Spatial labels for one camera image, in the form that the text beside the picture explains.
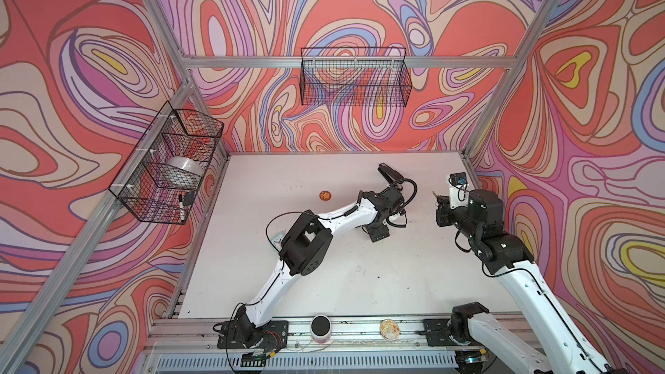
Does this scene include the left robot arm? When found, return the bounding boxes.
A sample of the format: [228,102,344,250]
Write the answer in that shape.
[225,178,418,348]

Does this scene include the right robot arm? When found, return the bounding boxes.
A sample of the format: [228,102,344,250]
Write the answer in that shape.
[436,190,621,373]

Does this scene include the black stapler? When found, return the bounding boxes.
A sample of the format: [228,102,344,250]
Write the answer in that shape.
[378,163,404,185]

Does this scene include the small red round disc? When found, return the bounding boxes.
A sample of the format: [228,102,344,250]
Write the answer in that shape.
[319,190,332,202]

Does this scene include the mint green alarm clock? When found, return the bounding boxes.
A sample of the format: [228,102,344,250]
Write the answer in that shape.
[271,232,285,250]

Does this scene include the black marker in basket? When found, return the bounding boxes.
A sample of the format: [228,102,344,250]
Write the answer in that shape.
[178,194,186,224]

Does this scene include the white tape roll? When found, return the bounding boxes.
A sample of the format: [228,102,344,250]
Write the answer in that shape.
[165,156,204,187]

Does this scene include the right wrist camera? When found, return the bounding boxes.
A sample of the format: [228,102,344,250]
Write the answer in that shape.
[449,172,469,209]

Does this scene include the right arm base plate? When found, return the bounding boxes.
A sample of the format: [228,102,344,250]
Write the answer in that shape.
[419,319,469,347]

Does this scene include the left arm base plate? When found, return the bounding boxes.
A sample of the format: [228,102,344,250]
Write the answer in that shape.
[212,320,289,351]

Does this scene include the black wire basket back wall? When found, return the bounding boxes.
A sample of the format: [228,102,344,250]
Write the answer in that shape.
[300,45,413,107]

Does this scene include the black wire basket wall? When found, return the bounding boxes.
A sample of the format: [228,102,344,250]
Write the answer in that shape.
[300,45,413,107]
[108,102,224,225]

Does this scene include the black wire basket left wall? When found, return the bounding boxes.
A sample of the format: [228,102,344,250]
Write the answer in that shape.
[108,102,224,225]

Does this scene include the aluminium front rail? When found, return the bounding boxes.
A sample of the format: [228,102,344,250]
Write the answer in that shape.
[144,313,578,359]

